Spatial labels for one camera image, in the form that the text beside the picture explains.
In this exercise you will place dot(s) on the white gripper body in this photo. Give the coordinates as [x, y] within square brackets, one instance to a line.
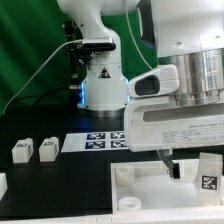
[157, 124]

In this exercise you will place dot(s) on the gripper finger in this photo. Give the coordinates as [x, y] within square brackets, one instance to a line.
[173, 168]

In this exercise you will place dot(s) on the white square tabletop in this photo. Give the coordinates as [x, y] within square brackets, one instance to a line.
[148, 186]

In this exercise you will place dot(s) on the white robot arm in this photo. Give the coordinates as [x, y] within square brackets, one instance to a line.
[178, 104]

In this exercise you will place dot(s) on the paper sheet with AprilTags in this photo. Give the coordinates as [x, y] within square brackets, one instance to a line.
[94, 141]

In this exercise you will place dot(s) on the white obstacle bar left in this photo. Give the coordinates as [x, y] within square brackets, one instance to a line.
[3, 185]

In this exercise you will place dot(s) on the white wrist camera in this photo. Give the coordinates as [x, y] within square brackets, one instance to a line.
[162, 80]

